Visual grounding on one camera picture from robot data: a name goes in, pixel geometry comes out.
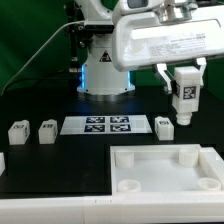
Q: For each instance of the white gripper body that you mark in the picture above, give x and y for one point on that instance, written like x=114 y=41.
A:
x=141 y=40

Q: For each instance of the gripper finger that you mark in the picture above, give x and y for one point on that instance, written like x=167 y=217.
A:
x=166 y=78
x=201 y=65

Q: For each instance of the white square table top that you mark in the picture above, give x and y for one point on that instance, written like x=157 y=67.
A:
x=159 y=168

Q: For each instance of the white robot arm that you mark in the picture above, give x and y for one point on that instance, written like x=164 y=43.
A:
x=102 y=79

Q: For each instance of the white sheet with fiducial markers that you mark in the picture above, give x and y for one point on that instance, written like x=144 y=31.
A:
x=114 y=124

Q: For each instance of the white left block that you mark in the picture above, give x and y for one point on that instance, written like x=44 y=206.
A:
x=2 y=163

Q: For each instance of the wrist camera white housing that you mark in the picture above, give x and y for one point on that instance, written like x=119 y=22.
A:
x=124 y=7

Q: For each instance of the white right corner bracket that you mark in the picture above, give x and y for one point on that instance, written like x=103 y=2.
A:
x=212 y=164

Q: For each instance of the black camera stand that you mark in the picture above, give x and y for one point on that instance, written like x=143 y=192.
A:
x=78 y=39

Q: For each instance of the white front rail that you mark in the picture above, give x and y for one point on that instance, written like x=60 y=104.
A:
x=107 y=210

